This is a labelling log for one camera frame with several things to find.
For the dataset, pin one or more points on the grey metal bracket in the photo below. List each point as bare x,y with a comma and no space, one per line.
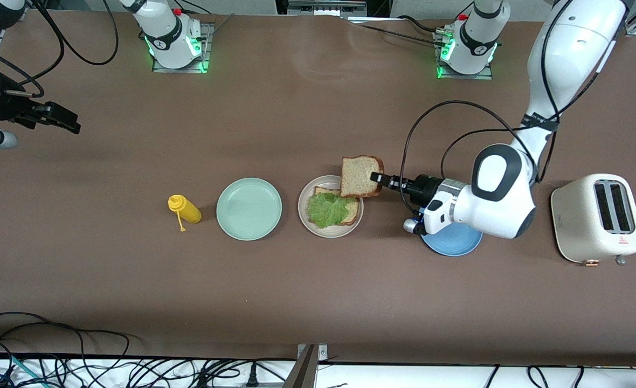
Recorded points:
307,372

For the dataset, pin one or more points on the green lettuce leaf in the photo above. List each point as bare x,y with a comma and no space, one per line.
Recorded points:
329,210

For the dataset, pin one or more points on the black equipment box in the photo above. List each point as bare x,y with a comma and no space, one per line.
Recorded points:
377,6

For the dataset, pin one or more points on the brown bread slice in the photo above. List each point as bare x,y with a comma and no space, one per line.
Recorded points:
353,213
358,175

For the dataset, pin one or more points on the yellow squeeze bottle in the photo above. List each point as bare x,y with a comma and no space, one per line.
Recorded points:
188,211

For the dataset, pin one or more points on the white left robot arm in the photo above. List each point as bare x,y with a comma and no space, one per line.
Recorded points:
571,48

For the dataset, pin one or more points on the black power plug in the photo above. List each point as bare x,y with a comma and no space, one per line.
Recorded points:
251,377

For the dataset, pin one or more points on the beige plate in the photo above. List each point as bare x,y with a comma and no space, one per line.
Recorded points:
304,202

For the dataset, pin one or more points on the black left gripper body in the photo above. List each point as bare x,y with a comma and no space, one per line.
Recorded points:
424,188

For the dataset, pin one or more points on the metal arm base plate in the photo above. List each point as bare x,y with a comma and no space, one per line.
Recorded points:
488,75
206,48

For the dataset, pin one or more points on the mint green plate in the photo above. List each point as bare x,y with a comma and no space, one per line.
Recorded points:
249,209

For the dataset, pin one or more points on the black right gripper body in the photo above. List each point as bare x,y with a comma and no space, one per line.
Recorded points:
12,105

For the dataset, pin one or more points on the white toaster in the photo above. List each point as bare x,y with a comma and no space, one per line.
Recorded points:
576,226

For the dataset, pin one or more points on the blue plate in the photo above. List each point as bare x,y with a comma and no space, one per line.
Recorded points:
453,246

